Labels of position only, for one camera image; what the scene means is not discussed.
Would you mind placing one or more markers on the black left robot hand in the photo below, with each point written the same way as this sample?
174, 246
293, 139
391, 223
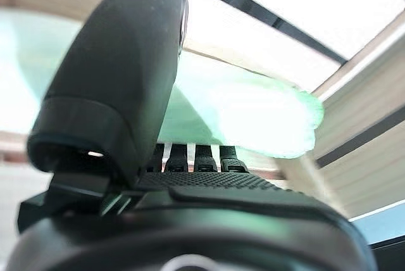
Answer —
120, 62

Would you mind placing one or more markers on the green white napa cabbage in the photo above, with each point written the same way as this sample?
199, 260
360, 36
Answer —
253, 119

